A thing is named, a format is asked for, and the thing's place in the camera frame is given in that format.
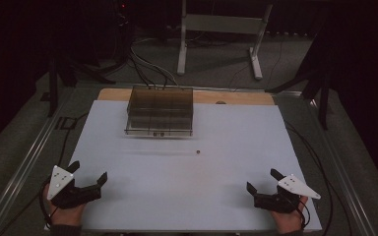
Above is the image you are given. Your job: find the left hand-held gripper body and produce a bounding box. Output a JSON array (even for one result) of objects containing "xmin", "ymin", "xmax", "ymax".
[{"xmin": 46, "ymin": 164, "xmax": 102, "ymax": 210}]

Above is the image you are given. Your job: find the person's right hand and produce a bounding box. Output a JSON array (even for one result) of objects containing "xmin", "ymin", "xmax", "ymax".
[{"xmin": 270, "ymin": 195, "xmax": 310, "ymax": 235}]

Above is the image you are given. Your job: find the black floor bracket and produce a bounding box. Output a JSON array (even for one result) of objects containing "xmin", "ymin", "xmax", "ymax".
[{"xmin": 54, "ymin": 116, "xmax": 79, "ymax": 131}]

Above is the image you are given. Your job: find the black tripod stand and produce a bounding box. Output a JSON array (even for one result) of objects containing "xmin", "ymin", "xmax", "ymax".
[
  {"xmin": 45, "ymin": 0, "xmax": 136, "ymax": 118},
  {"xmin": 265, "ymin": 6, "xmax": 343, "ymax": 131}
]

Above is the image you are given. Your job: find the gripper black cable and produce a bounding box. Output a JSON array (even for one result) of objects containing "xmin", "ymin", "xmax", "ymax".
[
  {"xmin": 37, "ymin": 176, "xmax": 55, "ymax": 230},
  {"xmin": 295, "ymin": 199, "xmax": 312, "ymax": 229}
]

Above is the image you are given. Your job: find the bundle of floor cables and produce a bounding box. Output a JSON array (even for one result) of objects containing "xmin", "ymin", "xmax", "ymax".
[{"xmin": 128, "ymin": 35, "xmax": 179, "ymax": 89}]

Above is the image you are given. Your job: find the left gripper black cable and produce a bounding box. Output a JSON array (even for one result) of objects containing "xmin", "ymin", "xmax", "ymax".
[{"xmin": 37, "ymin": 176, "xmax": 55, "ymax": 230}]

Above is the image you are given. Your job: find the white metal stand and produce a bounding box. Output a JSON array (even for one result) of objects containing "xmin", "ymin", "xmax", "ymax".
[{"xmin": 176, "ymin": 0, "xmax": 275, "ymax": 82}]

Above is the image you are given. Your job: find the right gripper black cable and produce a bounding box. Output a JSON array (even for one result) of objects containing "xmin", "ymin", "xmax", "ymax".
[{"xmin": 295, "ymin": 199, "xmax": 312, "ymax": 229}]

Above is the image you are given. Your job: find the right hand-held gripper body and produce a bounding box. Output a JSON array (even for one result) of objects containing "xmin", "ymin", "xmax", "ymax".
[{"xmin": 253, "ymin": 173, "xmax": 322, "ymax": 214}]

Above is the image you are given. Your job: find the person's left hand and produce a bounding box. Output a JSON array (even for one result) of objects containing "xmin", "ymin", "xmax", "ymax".
[{"xmin": 42, "ymin": 183, "xmax": 89, "ymax": 227}]

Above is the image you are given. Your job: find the aluminium rail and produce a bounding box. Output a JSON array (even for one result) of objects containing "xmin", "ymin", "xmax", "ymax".
[
  {"xmin": 272, "ymin": 90, "xmax": 378, "ymax": 236},
  {"xmin": 0, "ymin": 88, "xmax": 77, "ymax": 236}
]

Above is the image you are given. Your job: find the long black cable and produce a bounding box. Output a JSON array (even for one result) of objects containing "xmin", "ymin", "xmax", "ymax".
[
  {"xmin": 0, "ymin": 112, "xmax": 91, "ymax": 236},
  {"xmin": 283, "ymin": 119, "xmax": 354, "ymax": 236}
]

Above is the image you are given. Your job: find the brown transparent compartment box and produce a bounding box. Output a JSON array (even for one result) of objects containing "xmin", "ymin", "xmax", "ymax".
[{"xmin": 124, "ymin": 85, "xmax": 195, "ymax": 138}]

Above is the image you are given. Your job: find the white table mat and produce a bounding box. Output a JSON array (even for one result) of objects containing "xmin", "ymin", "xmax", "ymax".
[{"xmin": 44, "ymin": 99, "xmax": 323, "ymax": 233}]

